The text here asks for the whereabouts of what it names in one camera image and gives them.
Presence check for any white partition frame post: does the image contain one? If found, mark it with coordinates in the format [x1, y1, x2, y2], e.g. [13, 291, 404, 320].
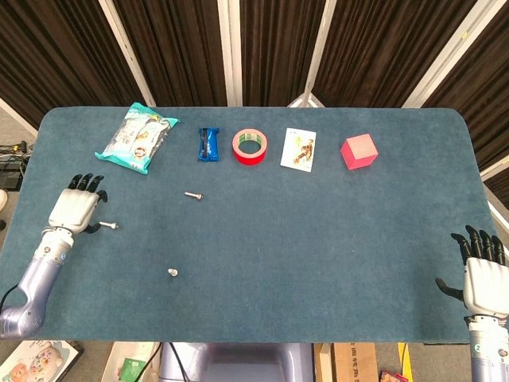
[401, 0, 499, 109]
[479, 158, 509, 182]
[98, 0, 157, 107]
[487, 201, 509, 234]
[286, 0, 340, 108]
[0, 97, 39, 136]
[216, 0, 243, 107]

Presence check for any yellow strip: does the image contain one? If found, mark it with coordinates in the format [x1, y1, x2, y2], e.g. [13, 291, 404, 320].
[398, 342, 411, 373]

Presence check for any pink cube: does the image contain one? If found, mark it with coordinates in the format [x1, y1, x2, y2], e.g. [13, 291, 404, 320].
[340, 134, 379, 171]

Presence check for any blue snack wrapper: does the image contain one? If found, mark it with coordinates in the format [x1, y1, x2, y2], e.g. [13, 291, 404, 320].
[197, 127, 220, 162]

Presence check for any green packet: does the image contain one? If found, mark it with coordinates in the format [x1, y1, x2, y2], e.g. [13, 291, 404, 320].
[119, 357, 147, 380]

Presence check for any grey robot torso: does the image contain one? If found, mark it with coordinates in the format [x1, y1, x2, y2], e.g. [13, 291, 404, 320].
[158, 341, 316, 382]

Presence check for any black torso cable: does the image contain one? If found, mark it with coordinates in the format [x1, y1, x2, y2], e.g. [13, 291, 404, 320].
[166, 341, 191, 382]

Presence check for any white open carton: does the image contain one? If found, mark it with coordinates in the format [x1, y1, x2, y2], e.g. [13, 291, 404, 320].
[101, 341, 162, 382]

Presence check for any dark brown pleated curtain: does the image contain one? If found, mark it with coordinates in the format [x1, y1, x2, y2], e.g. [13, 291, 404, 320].
[0, 0, 509, 196]

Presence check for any wooden plank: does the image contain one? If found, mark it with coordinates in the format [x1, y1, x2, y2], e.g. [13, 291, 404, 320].
[313, 342, 334, 382]

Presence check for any red tape roll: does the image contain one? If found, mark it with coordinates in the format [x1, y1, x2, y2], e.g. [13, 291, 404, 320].
[231, 128, 268, 165]

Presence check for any black power strip with cables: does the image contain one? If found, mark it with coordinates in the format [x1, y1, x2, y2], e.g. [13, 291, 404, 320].
[0, 141, 32, 191]

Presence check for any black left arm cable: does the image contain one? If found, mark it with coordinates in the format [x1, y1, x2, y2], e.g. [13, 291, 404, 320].
[0, 284, 21, 316]

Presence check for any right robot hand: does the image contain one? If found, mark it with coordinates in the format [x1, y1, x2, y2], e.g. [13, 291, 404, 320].
[435, 224, 509, 319]

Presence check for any blue felt table cover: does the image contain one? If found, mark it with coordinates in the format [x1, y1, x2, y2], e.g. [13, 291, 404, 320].
[0, 106, 494, 345]

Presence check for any illustrated bear toy box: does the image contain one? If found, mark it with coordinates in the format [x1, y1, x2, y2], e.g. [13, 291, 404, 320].
[0, 340, 85, 382]

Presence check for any teal snack bag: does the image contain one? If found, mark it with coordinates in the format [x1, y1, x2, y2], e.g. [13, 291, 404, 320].
[94, 102, 181, 175]

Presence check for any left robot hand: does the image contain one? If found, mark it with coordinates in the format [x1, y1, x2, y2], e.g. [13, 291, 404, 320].
[47, 173, 109, 234]

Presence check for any red printed book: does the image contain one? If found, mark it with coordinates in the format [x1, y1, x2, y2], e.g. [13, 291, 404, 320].
[378, 369, 410, 382]

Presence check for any white picture card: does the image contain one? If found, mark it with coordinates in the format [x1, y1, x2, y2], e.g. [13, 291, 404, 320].
[280, 127, 317, 173]

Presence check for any brown cardboard box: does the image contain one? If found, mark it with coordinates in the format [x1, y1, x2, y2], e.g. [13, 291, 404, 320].
[332, 342, 378, 382]

